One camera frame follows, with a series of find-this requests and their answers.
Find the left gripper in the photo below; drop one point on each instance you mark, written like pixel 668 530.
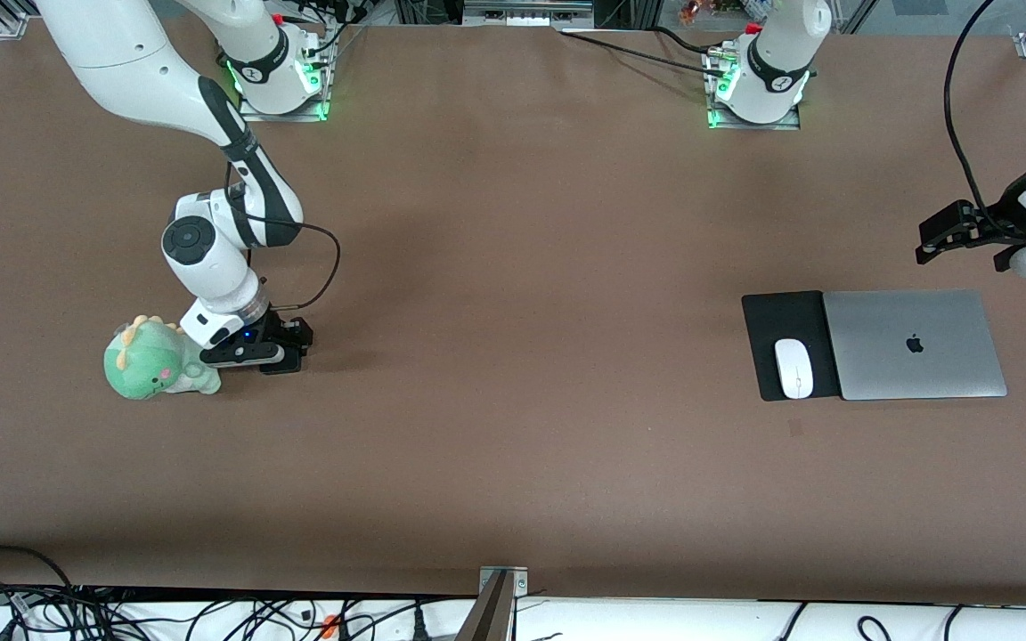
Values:
pixel 1000 223

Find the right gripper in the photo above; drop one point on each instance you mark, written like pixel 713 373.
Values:
pixel 282 331

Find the small black square box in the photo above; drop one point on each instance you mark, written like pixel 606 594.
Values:
pixel 290 365

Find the white computer mouse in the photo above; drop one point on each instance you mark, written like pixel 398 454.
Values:
pixel 794 369

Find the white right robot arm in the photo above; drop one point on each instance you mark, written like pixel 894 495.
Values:
pixel 210 258

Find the black mouse pad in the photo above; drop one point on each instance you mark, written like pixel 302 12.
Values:
pixel 758 338

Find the green dinosaur plush toy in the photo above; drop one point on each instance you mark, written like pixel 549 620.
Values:
pixel 148 365

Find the silver closed laptop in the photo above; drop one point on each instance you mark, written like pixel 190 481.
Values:
pixel 940 365

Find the small clear tape patch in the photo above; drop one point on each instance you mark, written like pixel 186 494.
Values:
pixel 796 428

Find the black power plug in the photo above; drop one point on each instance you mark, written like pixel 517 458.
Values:
pixel 419 628

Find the grey metal box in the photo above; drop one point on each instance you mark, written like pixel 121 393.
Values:
pixel 526 13

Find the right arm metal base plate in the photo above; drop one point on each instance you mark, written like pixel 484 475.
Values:
pixel 299 117

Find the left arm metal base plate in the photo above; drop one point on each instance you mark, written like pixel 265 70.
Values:
pixel 780 125

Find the metal table edge bracket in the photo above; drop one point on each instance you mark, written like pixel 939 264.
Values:
pixel 517 583

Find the dark camera mount post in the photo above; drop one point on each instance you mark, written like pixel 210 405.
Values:
pixel 486 619

